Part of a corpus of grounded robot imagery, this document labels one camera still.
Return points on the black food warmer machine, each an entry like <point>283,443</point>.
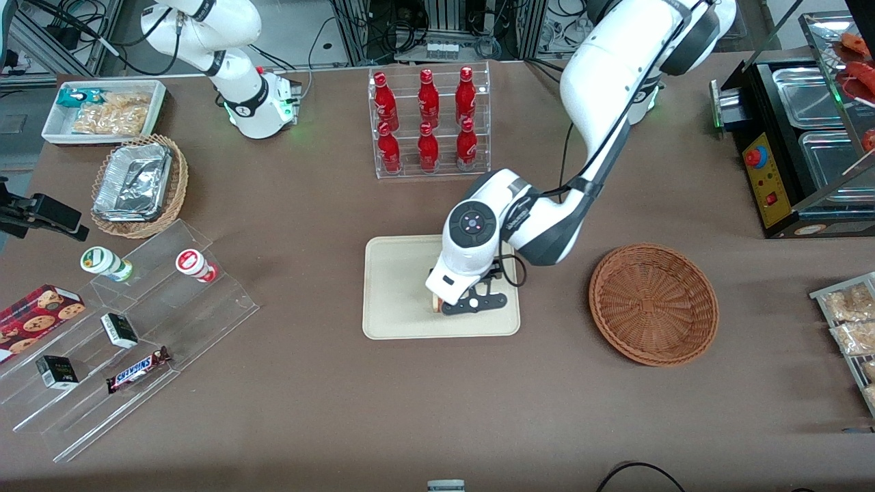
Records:
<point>765,179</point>

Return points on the small grey box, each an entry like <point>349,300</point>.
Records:
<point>446,486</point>

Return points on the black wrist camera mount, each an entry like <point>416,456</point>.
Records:
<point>482,301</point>

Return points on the beige plastic tray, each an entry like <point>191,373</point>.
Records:
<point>396,294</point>

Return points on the teal snack packet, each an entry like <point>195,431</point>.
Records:
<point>75,98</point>

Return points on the clear acrylic step stand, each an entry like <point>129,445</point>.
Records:
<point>198,321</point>

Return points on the oval light wicker basket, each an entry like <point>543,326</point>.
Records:
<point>174,191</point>

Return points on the round brown wicker basket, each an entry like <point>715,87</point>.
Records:
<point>653,304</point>

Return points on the clear bag of pastry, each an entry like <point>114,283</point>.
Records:
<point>854,338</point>
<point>851,304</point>

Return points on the steel food pan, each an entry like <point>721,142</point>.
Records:
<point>830,167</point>
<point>806,96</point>

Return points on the red cola bottle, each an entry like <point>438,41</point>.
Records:
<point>428,96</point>
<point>466,92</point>
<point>385,99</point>
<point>388,150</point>
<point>467,145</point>
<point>428,149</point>

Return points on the clear acrylic bottle rack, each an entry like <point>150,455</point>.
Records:
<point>444,174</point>

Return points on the green lid yogurt cup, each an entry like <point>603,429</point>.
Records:
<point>102,262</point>

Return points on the aluminium foil container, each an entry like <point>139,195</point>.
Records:
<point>133,181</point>

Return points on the red lid yogurt cup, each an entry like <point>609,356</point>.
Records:
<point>191,264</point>

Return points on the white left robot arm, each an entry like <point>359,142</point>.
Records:
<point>601,68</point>

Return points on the clear bag of crackers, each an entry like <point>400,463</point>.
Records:
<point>116,116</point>

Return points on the triangular sandwich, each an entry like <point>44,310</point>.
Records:
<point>436,305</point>

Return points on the small black white box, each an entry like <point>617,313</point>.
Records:
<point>119,330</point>
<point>57,372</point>

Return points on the snickers chocolate bar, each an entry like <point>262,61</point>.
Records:
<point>137,370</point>

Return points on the grey socket strip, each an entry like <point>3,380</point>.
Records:
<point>441,50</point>

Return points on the red cookie box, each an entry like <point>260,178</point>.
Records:
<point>37,318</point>

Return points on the white rectangular snack bin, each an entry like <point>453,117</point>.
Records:
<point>55,126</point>

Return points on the black clamp mount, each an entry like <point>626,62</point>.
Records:
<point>48,212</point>

